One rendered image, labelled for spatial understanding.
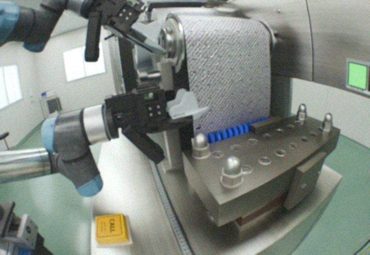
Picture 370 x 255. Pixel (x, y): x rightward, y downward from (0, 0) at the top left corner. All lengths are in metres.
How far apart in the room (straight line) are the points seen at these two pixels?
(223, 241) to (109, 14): 0.49
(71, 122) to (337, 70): 0.59
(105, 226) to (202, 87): 0.36
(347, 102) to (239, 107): 2.61
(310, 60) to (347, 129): 2.58
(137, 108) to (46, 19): 0.30
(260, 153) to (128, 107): 0.27
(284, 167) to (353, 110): 2.66
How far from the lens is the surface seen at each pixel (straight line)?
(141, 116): 0.32
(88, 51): 0.38
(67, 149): 0.36
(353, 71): 0.45
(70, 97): 6.31
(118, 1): 0.38
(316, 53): 0.50
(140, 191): 0.48
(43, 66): 6.67
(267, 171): 0.30
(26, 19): 0.37
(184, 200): 0.43
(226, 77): 0.40
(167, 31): 0.38
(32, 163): 0.46
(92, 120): 0.33
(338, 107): 3.02
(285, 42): 0.56
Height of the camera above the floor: 1.22
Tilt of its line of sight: 20 degrees down
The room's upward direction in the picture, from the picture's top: 6 degrees counter-clockwise
